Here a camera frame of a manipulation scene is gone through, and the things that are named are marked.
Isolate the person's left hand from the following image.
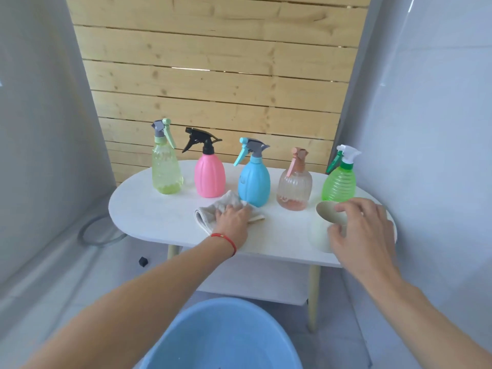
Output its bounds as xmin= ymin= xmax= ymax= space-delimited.
xmin=211 ymin=204 xmax=253 ymax=250

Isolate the person's right hand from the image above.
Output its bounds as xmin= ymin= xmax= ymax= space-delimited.
xmin=327 ymin=198 xmax=399 ymax=283

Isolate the grey cleaning cloth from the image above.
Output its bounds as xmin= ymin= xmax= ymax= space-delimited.
xmin=194 ymin=190 xmax=266 ymax=235

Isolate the white plastic cup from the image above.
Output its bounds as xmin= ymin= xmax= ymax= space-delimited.
xmin=309 ymin=201 xmax=349 ymax=253

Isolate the person's left forearm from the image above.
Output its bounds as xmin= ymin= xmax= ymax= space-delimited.
xmin=21 ymin=235 xmax=236 ymax=369

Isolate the person's right forearm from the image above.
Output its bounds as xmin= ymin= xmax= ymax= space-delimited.
xmin=361 ymin=265 xmax=492 ymax=369

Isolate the blue spray bottle grey trigger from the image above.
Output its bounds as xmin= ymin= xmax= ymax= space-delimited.
xmin=234 ymin=137 xmax=271 ymax=208

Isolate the pink spray bottle black trigger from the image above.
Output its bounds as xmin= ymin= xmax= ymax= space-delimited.
xmin=182 ymin=127 xmax=227 ymax=199

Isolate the green spray bottle white trigger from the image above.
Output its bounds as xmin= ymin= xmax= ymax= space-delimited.
xmin=321 ymin=145 xmax=362 ymax=203

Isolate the clear ribbed spray bottle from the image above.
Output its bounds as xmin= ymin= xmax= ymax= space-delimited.
xmin=276 ymin=147 xmax=313 ymax=211

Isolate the white table shelf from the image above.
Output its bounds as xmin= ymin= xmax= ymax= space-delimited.
xmin=196 ymin=254 xmax=310 ymax=306

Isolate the yellow-green clear spray bottle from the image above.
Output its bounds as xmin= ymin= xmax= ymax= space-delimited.
xmin=151 ymin=118 xmax=184 ymax=195

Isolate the white oval table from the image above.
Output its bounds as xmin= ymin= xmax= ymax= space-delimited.
xmin=108 ymin=160 xmax=397 ymax=333

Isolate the blue plastic basin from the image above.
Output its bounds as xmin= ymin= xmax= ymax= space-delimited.
xmin=138 ymin=298 xmax=304 ymax=369

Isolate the wooden slat panel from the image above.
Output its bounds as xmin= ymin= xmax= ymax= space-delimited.
xmin=65 ymin=0 xmax=373 ymax=186

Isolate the red string bracelet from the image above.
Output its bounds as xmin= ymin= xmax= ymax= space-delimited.
xmin=210 ymin=233 xmax=237 ymax=258

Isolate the grey ring hose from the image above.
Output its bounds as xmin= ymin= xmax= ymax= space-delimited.
xmin=78 ymin=214 xmax=128 ymax=249

